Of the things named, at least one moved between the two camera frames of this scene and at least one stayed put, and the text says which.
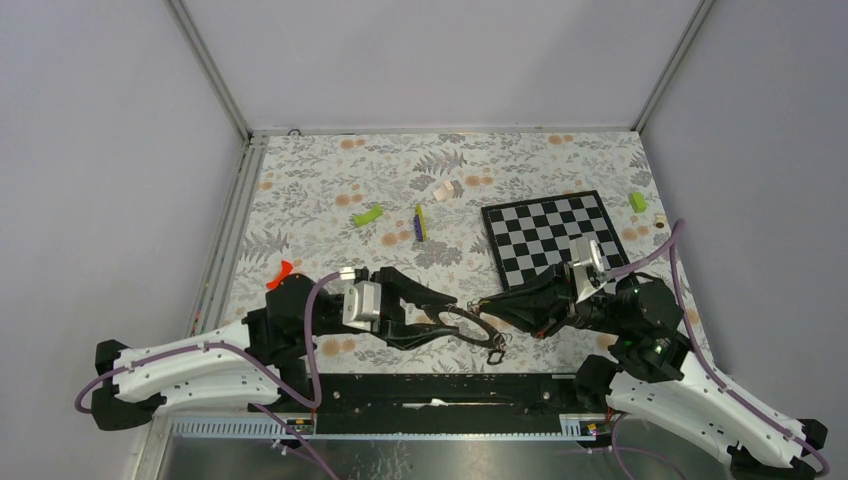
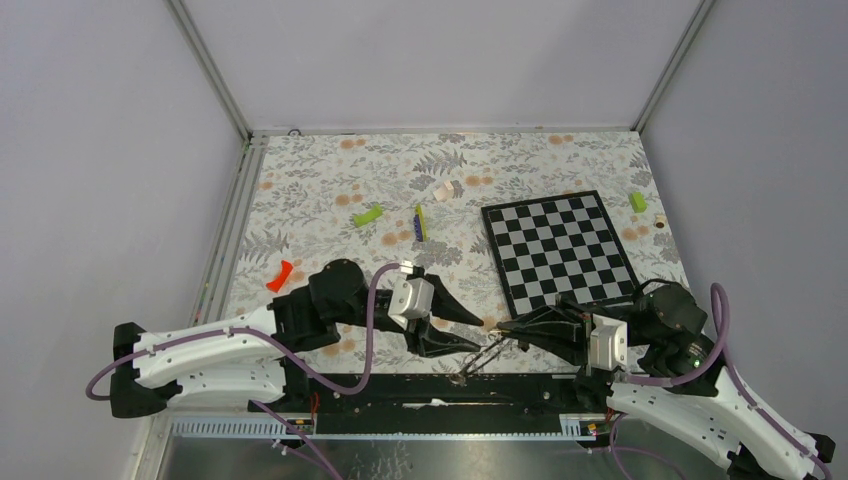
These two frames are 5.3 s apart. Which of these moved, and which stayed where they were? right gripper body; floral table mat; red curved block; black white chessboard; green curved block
Moved: right gripper body
Stayed: black white chessboard; green curved block; red curved block; floral table mat
